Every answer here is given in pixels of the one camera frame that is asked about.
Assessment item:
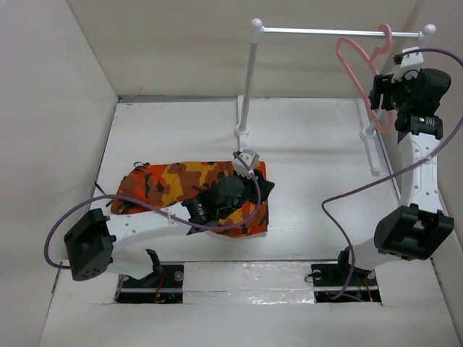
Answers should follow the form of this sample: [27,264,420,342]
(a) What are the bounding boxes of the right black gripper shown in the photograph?
[370,69,422,112]

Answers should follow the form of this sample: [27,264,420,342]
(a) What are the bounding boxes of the pink plastic clothes hanger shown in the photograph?
[335,24,395,134]

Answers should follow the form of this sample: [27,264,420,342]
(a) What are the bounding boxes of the orange camouflage trousers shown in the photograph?
[116,161,269,239]

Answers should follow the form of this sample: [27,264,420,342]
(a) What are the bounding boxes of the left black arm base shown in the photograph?
[114,249,184,304]

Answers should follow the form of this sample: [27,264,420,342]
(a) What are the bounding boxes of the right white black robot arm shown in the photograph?
[334,68,454,285]

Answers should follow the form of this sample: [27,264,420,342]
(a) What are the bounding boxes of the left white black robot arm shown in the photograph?
[64,170,275,287]

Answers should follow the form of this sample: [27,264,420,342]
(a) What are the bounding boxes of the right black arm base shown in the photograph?
[305,249,381,303]

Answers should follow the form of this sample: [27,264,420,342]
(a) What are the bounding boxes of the white metal clothes rack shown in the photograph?
[234,18,437,176]

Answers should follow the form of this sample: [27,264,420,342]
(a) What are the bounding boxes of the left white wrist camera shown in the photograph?
[231,149,260,179]

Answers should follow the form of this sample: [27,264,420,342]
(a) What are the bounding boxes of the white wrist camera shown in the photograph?
[391,46,424,83]
[231,149,260,179]

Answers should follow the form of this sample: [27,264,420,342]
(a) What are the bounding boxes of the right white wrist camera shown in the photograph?
[391,46,424,83]

